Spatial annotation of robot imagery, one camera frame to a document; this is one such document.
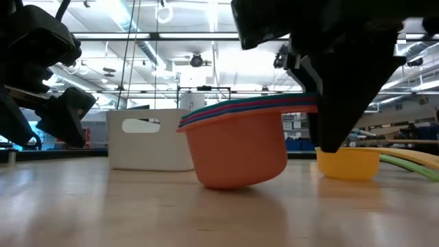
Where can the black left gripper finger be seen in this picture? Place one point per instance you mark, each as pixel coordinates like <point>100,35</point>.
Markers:
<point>12,120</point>
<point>65,116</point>

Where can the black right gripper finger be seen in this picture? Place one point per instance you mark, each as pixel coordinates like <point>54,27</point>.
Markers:
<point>302,77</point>
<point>350,85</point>

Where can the teal measuring cup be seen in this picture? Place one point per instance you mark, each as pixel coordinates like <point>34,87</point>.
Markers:
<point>240,101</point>

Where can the red measuring cup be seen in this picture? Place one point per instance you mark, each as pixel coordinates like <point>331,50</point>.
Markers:
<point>240,105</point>

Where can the blue measuring cup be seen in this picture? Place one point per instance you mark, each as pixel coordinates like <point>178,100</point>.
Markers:
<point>240,110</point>

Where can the yellow measuring cup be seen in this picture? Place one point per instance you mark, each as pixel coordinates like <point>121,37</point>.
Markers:
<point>346,164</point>

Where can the white plastic basket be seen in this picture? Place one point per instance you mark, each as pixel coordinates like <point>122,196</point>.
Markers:
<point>147,151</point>

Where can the orange measuring cup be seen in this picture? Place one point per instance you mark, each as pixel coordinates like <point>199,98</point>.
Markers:
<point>236,151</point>

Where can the green measuring cup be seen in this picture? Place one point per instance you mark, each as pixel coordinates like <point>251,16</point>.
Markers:
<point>411,168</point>

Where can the blue storage bins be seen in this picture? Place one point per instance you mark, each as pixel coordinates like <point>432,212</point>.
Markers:
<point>298,144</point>

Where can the wooden background table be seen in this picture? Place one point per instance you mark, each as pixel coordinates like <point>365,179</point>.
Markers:
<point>394,141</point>

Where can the black metal stand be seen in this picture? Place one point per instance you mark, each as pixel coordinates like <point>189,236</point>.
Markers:
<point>204,88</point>

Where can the white cylindrical container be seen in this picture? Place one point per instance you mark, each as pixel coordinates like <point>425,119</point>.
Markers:
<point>192,102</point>

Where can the black overhead crossbar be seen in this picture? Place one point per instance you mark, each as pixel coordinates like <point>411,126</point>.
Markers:
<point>154,35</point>

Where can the black aluminium table frame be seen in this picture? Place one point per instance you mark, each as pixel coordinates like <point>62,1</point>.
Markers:
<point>68,154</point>

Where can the black overhead camera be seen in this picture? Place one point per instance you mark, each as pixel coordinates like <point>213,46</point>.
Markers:
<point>196,60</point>

